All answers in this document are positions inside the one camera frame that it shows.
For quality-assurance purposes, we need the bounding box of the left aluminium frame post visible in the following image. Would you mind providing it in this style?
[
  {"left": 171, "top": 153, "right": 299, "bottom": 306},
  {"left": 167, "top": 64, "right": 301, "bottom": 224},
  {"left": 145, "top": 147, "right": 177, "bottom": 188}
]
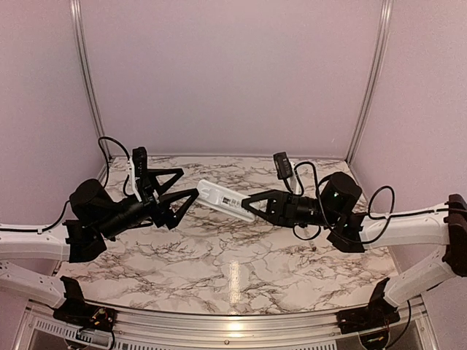
[{"left": 69, "top": 0, "right": 105, "bottom": 139}]

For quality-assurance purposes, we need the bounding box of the front aluminium rail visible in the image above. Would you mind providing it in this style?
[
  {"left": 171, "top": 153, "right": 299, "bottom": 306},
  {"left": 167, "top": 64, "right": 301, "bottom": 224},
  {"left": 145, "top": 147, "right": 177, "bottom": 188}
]
[{"left": 21, "top": 297, "right": 439, "bottom": 350}]

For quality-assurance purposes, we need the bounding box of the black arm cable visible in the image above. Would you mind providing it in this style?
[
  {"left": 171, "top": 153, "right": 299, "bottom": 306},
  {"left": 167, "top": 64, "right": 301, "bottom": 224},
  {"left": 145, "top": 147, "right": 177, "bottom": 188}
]
[
  {"left": 0, "top": 136, "right": 134, "bottom": 234},
  {"left": 291, "top": 162, "right": 395, "bottom": 249}
]

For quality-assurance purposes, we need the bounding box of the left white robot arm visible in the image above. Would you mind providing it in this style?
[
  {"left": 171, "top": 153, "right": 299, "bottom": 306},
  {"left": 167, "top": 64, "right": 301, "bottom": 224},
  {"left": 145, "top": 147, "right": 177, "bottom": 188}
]
[{"left": 1, "top": 168, "right": 199, "bottom": 324}]

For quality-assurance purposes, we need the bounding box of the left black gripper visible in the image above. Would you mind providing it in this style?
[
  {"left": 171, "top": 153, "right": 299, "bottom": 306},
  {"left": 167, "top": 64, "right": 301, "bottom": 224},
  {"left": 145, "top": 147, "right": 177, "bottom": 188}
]
[{"left": 96, "top": 168, "right": 198, "bottom": 240}]

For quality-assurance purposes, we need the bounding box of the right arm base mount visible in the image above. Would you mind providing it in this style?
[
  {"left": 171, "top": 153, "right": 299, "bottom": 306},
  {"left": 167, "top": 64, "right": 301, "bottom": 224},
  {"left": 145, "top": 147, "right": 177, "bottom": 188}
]
[{"left": 336, "top": 278, "right": 401, "bottom": 334}]

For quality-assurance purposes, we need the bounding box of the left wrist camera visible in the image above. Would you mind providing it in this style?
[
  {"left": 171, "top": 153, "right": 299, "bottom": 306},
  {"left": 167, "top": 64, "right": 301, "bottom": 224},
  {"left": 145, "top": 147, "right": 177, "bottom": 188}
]
[{"left": 128, "top": 147, "right": 147, "bottom": 202}]

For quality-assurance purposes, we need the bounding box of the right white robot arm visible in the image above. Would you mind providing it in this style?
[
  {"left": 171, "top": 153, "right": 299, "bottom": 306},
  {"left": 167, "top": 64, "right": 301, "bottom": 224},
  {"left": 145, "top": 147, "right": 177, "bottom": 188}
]
[{"left": 242, "top": 172, "right": 466, "bottom": 327}]

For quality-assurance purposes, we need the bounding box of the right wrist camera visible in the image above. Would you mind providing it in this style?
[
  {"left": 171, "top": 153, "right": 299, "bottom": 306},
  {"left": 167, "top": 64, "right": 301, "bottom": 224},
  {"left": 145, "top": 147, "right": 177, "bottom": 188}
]
[{"left": 273, "top": 152, "right": 301, "bottom": 195}]

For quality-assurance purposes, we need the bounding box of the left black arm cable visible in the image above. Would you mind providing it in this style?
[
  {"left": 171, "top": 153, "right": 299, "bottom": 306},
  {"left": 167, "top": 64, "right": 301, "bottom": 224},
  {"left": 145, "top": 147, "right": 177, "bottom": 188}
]
[{"left": 0, "top": 136, "right": 134, "bottom": 234}]

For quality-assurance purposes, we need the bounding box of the right aluminium frame post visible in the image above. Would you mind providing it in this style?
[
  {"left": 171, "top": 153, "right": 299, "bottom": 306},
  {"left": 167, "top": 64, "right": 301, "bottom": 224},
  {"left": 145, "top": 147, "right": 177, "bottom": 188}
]
[{"left": 345, "top": 0, "right": 394, "bottom": 166}]

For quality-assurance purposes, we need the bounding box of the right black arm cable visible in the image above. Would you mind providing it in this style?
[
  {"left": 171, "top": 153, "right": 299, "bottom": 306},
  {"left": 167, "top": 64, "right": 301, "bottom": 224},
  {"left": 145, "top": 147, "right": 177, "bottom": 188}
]
[{"left": 291, "top": 162, "right": 395, "bottom": 249}]

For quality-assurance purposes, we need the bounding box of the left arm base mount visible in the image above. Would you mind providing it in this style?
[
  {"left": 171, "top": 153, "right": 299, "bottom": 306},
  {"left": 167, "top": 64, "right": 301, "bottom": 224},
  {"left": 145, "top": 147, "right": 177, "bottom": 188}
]
[{"left": 53, "top": 276, "right": 117, "bottom": 333}]

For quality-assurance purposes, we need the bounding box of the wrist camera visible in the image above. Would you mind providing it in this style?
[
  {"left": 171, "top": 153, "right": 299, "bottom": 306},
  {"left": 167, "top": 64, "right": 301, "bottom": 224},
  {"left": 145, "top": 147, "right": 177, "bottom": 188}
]
[
  {"left": 273, "top": 152, "right": 301, "bottom": 195},
  {"left": 128, "top": 147, "right": 147, "bottom": 202}
]

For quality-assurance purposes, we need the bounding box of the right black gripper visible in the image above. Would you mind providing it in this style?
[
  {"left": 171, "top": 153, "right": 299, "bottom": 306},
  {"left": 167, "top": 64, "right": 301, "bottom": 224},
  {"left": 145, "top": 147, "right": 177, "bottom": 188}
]
[{"left": 242, "top": 188, "right": 341, "bottom": 228}]

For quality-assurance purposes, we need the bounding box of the white remote control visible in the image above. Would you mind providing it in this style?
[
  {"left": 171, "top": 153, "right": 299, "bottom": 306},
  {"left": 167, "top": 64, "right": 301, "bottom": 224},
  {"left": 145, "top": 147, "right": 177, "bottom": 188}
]
[{"left": 196, "top": 179, "right": 255, "bottom": 222}]

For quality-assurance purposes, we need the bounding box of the aluminium frame post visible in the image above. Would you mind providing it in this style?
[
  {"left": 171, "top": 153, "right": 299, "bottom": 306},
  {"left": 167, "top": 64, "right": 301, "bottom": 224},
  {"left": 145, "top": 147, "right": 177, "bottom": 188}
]
[
  {"left": 69, "top": 0, "right": 105, "bottom": 139},
  {"left": 345, "top": 0, "right": 394, "bottom": 166}
]

